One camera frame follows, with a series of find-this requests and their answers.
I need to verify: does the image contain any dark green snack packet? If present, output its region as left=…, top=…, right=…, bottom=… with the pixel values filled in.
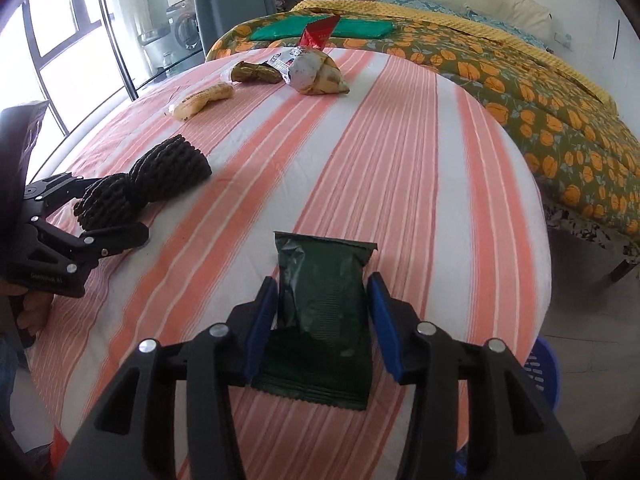
left=252, top=232, right=378, bottom=411

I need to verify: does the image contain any gold black tea packet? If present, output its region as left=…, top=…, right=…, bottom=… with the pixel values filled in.
left=230, top=61, right=283, bottom=84

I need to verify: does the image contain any red white snack bag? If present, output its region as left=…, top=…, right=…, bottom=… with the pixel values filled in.
left=266, top=30, right=349, bottom=96

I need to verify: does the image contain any black knitted item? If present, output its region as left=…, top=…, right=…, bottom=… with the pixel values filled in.
left=74, top=134, right=212, bottom=231

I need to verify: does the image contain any person's left hand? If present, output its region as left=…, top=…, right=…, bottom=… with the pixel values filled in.
left=1, top=280, right=54, bottom=336

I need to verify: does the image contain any blue plastic basket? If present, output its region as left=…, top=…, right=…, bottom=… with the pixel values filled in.
left=523, top=338, right=560, bottom=411

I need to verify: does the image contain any black framed window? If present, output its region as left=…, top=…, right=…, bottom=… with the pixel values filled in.
left=1, top=0, right=204, bottom=180

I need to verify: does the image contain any washing machine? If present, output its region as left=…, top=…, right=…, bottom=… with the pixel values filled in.
left=166, top=0, right=201, bottom=51

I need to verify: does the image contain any orange floral green quilt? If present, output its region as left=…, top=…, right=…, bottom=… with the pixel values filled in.
left=206, top=10, right=639, bottom=258

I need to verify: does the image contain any pink striped bed sheet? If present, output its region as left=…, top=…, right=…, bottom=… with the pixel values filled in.
left=27, top=46, right=554, bottom=480

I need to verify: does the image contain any folded green cloth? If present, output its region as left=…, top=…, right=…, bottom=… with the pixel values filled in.
left=250, top=15, right=395, bottom=41

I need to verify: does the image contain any yellow textured blanket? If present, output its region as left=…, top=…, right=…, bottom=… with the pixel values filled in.
left=292, top=0, right=618, bottom=115

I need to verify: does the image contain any blue floral pillow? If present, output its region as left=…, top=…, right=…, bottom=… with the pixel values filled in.
left=376, top=0, right=548, bottom=50

